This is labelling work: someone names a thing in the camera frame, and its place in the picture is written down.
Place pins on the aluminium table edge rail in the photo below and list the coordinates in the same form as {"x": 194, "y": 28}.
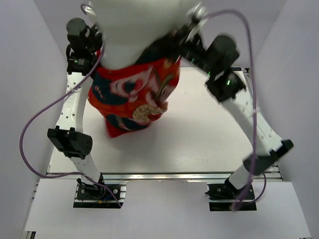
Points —
{"x": 186, "y": 176}

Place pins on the red patterned pillowcase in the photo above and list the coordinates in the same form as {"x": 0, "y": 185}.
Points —
{"x": 131, "y": 98}

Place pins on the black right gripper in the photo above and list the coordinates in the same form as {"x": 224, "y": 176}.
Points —
{"x": 182, "y": 48}

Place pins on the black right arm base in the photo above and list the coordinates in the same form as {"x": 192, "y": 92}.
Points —
{"x": 220, "y": 198}

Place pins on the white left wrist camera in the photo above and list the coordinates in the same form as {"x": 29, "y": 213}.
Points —
{"x": 87, "y": 9}

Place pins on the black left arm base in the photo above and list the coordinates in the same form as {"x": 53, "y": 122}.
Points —
{"x": 94, "y": 197}

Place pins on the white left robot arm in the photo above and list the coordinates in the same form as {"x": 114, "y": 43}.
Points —
{"x": 67, "y": 136}

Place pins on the white pillow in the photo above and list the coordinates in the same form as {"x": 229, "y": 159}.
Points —
{"x": 131, "y": 26}

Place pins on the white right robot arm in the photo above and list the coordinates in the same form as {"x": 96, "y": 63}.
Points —
{"x": 230, "y": 90}

